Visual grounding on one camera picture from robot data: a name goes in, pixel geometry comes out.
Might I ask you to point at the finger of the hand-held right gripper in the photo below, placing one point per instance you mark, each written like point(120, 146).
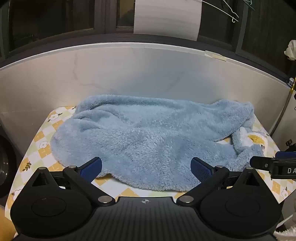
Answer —
point(261, 163)
point(285, 155)

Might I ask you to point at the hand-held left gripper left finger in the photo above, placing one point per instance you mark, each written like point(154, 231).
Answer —
point(92, 168)

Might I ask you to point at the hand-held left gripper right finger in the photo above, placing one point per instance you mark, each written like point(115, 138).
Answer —
point(201, 169)

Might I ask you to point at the blue fleece pants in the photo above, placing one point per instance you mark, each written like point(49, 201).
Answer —
point(143, 139)

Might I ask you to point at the white metal pole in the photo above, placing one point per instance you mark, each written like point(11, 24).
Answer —
point(283, 109)

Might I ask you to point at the checkered floral tablecloth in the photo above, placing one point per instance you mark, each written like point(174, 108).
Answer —
point(44, 148)

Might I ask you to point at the white fluffy cloth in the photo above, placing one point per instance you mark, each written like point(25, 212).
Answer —
point(286, 235)

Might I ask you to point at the grey washing machine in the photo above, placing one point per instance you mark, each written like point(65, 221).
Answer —
point(5, 162)

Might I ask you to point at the crumpled white cloth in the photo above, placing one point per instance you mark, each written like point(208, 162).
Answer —
point(291, 49)

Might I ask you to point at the beige tape strip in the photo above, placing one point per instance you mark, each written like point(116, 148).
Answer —
point(216, 55)

